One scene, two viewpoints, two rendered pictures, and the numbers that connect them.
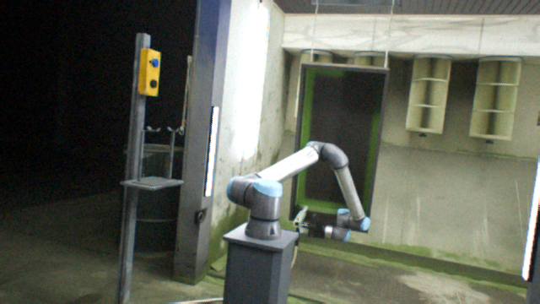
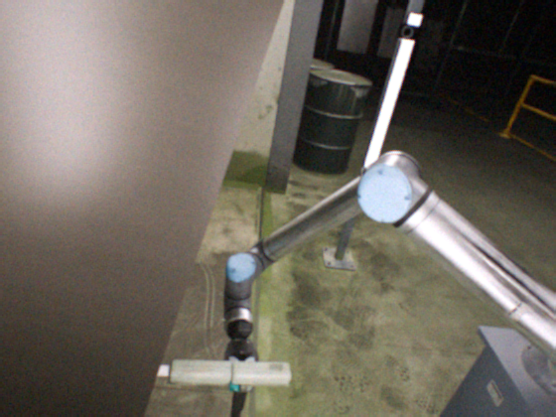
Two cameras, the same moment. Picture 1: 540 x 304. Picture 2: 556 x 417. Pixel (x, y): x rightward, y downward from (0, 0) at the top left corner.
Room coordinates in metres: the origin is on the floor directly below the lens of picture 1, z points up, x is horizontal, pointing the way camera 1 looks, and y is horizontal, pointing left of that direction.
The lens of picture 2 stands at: (2.99, 0.27, 1.38)
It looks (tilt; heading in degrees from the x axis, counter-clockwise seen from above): 29 degrees down; 246
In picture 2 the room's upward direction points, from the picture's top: 10 degrees clockwise
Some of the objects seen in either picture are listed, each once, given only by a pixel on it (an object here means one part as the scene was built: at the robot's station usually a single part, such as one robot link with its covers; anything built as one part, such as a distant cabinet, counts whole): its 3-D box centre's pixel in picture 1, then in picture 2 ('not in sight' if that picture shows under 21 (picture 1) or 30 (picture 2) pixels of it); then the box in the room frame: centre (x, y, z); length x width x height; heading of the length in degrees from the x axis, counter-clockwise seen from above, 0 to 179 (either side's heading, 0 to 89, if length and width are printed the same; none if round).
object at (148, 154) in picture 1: (153, 196); not in sight; (3.43, 0.96, 0.44); 0.59 x 0.58 x 0.89; 52
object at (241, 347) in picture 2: (316, 230); (238, 347); (2.72, -0.41, 0.48); 0.12 x 0.08 x 0.09; 78
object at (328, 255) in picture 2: not in sight; (338, 258); (1.79, -1.30, 0.01); 0.20 x 0.20 x 0.01; 72
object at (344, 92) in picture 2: not in sight; (329, 123); (1.26, -2.74, 0.44); 0.59 x 0.58 x 0.89; 86
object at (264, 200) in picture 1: (265, 198); not in sight; (1.96, -0.02, 0.83); 0.17 x 0.15 x 0.18; 42
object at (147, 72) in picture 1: (148, 73); not in sight; (2.31, 0.73, 1.42); 0.12 x 0.06 x 0.26; 162
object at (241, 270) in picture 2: (345, 218); (241, 274); (2.68, -0.59, 0.60); 0.12 x 0.09 x 0.12; 42
